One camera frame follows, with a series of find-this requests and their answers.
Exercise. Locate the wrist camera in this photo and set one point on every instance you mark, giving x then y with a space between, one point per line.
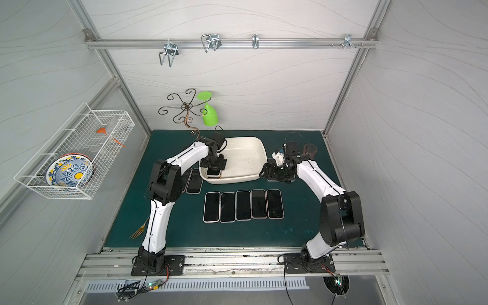
220 140
287 152

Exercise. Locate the white plastic storage box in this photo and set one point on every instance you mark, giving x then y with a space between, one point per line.
245 159

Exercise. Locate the round black puck device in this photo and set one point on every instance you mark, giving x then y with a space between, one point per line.
338 284

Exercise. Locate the aluminium cross rail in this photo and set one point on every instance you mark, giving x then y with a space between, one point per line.
227 43

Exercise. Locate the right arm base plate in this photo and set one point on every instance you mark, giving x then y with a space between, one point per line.
299 264

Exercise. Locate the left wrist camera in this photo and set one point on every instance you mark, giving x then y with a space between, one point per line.
220 140

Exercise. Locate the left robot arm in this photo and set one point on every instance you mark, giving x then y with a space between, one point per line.
165 188

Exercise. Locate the colourful patterned plate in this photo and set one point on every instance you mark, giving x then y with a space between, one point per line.
72 170

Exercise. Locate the black wire cup stand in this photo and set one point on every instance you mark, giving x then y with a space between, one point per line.
186 111

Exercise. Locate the white wire basket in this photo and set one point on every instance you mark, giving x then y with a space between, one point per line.
78 136

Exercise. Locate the brown translucent cup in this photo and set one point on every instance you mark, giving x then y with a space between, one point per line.
310 150

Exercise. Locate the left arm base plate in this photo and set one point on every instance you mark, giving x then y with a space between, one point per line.
172 263

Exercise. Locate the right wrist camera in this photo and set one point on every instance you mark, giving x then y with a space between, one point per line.
287 152

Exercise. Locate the gold fork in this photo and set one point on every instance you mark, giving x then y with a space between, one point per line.
140 230

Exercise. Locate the small metal hook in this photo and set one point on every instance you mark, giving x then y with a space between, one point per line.
255 41

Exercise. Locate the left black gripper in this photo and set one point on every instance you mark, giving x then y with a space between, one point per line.
213 164

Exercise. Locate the green plastic goblet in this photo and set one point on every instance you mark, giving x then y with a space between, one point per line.
209 114

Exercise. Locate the large phone pink case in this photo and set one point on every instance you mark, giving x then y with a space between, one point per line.
259 205

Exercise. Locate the white vent strip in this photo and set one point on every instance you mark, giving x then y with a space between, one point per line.
208 284

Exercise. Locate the aluminium front rail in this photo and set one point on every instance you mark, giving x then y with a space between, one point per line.
230 262

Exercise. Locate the metal double hook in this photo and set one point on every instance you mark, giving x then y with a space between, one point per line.
170 51

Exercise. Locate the metal clip hook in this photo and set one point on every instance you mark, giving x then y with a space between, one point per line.
211 42

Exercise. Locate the metal bracket hook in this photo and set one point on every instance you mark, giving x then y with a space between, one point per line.
347 43

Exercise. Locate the phone front row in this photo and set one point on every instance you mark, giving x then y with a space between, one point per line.
212 205
275 204

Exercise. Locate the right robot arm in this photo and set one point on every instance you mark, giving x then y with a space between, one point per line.
340 217

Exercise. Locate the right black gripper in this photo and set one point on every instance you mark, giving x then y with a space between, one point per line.
272 171

